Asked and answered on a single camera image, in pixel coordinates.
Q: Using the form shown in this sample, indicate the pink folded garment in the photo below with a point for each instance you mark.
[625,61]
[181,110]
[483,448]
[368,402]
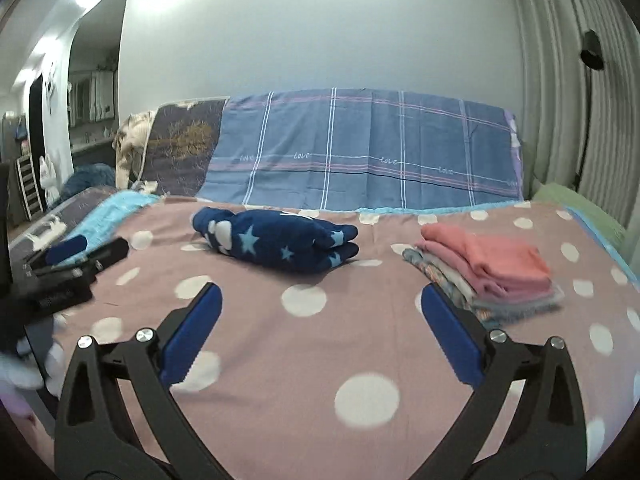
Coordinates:
[490,255]

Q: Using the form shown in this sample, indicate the blue plaid cloth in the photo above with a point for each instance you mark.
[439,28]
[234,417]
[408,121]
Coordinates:
[350,150]

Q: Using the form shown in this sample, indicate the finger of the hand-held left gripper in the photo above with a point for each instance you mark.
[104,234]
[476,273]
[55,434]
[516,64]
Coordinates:
[107,255]
[65,252]

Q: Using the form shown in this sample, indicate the white wall cabinet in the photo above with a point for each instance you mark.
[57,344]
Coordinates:
[95,95]

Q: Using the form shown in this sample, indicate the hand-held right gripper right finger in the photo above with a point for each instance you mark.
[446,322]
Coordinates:
[450,330]

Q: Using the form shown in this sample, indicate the blue star-print fleece pajama top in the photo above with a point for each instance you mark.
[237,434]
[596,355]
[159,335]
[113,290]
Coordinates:
[270,240]

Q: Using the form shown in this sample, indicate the pink polka-dot bedsheet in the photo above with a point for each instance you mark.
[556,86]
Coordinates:
[310,360]

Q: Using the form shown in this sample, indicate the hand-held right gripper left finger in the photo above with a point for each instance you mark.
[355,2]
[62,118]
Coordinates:
[195,325]

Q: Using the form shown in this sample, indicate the beige crumpled cloth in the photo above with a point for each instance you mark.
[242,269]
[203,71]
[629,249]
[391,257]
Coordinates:
[132,145]

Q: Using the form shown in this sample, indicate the green pillow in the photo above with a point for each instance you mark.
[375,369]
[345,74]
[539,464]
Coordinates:
[575,205]

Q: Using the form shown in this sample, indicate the white blurred cloth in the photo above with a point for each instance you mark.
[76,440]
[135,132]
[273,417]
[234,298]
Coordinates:
[20,370]

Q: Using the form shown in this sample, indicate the dark blue fluffy cushion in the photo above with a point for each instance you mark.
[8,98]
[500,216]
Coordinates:
[90,177]

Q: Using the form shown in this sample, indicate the white ladder rack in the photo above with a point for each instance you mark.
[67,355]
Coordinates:
[27,190]

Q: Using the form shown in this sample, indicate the black floor lamp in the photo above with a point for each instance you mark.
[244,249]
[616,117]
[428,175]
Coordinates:
[592,50]

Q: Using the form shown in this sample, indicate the dark tree-print pillow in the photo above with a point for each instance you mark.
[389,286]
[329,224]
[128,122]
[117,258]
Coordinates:
[180,145]

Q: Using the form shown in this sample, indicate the light grey folded garment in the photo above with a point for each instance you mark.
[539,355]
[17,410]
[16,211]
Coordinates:
[525,306]

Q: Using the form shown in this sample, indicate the white pleated curtain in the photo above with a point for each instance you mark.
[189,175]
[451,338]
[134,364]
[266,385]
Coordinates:
[560,110]

